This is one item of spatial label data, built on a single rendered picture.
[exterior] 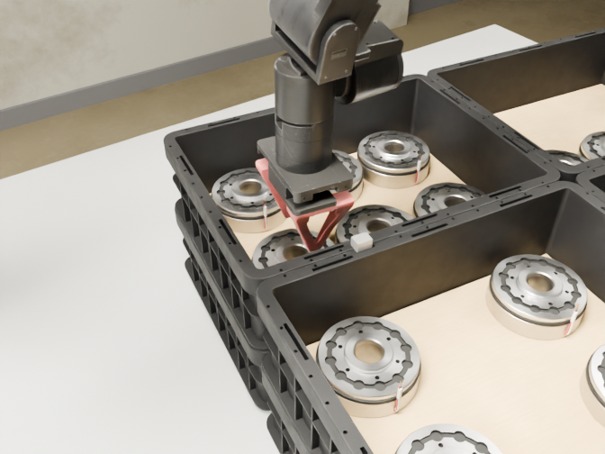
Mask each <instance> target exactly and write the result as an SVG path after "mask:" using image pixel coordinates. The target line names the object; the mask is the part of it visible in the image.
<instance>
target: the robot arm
mask: <svg viewBox="0 0 605 454"><path fill-rule="evenodd" d="M378 1H379V0H268V12H269V15H270V17H271V19H272V24H271V32H270V33H271V34H272V35H273V37H274V38H275V39H276V40H277V41H278V42H279V44H280V45H281V46H282V47H283V48H284V49H285V50H286V51H287V52H288V53H285V54H283V55H281V56H279V57H277V59H276V60H275V63H274V71H275V136H274V137H270V138H265V139H262V140H259V141H257V153H262V154H263V156H264V157H265V158H264V159H259V160H257V161H256V167H257V169H258V171H259V173H260V175H261V176H262V178H263V179H264V181H265V182H266V185H267V187H268V188H269V190H270V192H271V194H272V195H273V197H274V199H275V200H276V202H277V204H278V206H279V208H280V209H281V211H282V213H283V215H284V217H285V218H290V217H291V218H292V220H293V223H294V225H295V227H296V229H297V231H298V232H299V234H300V235H301V237H302V240H303V242H304V244H305V246H306V248H307V250H308V251H309V252H312V251H315V250H320V249H321V247H322V246H323V244H324V243H325V241H326V239H328V237H329V235H330V233H331V232H332V230H333V228H334V227H335V226H336V225H337V224H338V223H339V221H340V220H341V219H342V218H343V217H344V216H345V214H346V213H347V212H348V211H349V210H350V209H351V208H352V206H353V205H354V200H355V199H354V197H353V196H352V195H351V194H350V193H349V192H348V190H349V189H351V188H352V187H353V175H352V174H351V172H350V171H349V170H348V169H347V168H346V167H345V166H344V164H343V163H342V162H341V161H340V160H339V159H338V158H337V156H336V155H335V154H334V153H333V152H332V137H333V119H334V100H336V101H337V102H339V103H340V104H352V103H354V102H357V101H360V100H363V99H366V98H368V97H371V96H374V95H379V94H381V93H384V92H387V91H390V90H393V89H395V88H396V87H397V86H398V85H399V84H400V83H401V82H402V77H403V71H404V65H403V58H402V48H403V41H402V40H401V39H400V38H399V37H398V36H397V35H396V34H395V33H394V32H392V31H391V30H390V29H389V28H388V27H387V26H386V25H385V24H384V23H382V22H381V21H380V20H375V17H376V15H377V14H378V12H379V10H380V8H381V7H382V6H381V5H380V4H379V3H378ZM331 188H335V190H336V192H337V193H334V194H332V193H331V192H330V191H329V189H331ZM321 191H322V192H321ZM326 212H329V214H328V216H327V218H326V220H325V222H324V224H323V225H322V227H321V230H320V232H319V234H318V236H317V238H316V239H313V237H312V235H311V233H310V230H309V227H308V225H307V222H309V220H310V217H311V216H314V215H316V214H320V213H326Z"/></svg>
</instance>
